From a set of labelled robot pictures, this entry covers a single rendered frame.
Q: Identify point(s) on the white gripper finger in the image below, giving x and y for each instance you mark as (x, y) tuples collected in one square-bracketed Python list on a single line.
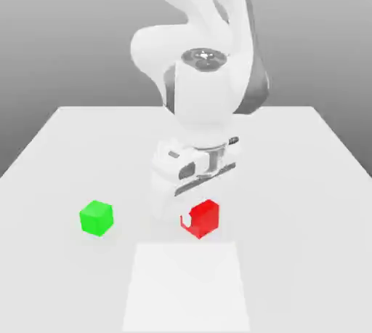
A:
[(187, 216)]

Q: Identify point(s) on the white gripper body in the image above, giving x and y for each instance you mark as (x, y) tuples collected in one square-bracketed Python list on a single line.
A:
[(203, 183)]

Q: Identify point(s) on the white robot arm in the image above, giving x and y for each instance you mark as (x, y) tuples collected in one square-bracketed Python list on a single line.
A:
[(200, 100)]

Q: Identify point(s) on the small red cube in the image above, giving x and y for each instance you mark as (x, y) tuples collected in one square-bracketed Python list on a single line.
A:
[(205, 218)]

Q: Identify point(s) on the small green cube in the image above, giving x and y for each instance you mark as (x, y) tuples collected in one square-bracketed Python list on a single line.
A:
[(96, 218)]

